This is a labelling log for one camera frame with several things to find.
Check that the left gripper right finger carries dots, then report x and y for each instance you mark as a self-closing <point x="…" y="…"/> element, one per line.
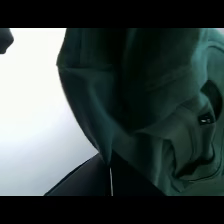
<point x="133" y="180"/>

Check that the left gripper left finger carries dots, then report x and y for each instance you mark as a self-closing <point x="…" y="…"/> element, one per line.
<point x="85" y="178"/>

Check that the dark green T-shirt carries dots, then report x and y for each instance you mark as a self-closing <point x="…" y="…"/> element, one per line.
<point x="146" y="83"/>

